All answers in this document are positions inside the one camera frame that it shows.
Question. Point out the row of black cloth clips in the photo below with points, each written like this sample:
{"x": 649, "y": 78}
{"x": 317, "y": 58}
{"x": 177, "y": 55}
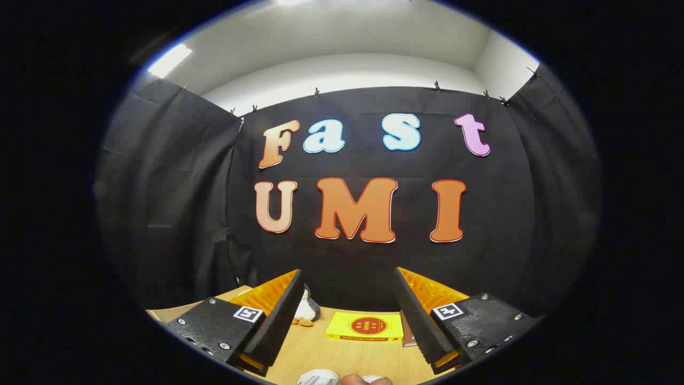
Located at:
{"x": 437, "y": 85}

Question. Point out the white canvas shoe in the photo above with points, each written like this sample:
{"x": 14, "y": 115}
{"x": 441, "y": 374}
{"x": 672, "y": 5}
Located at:
{"x": 318, "y": 378}
{"x": 377, "y": 380}

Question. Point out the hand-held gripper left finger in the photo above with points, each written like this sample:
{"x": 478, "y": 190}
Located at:
{"x": 280, "y": 321}

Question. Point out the penguin plush toy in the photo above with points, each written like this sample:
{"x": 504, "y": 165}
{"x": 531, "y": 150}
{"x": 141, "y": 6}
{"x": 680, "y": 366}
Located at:
{"x": 308, "y": 310}

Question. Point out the brown book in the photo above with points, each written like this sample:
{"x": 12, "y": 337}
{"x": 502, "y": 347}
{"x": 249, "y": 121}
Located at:
{"x": 407, "y": 334}

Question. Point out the ceiling light panel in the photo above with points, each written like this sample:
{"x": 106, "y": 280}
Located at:
{"x": 170, "y": 60}
{"x": 294, "y": 2}

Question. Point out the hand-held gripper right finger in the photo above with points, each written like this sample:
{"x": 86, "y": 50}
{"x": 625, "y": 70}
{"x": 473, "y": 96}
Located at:
{"x": 419, "y": 321}

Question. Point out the yellow book with red circle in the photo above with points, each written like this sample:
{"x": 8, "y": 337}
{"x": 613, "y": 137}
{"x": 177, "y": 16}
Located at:
{"x": 363, "y": 326}

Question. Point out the black backdrop cloth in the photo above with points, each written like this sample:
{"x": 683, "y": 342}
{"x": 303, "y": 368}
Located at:
{"x": 347, "y": 262}

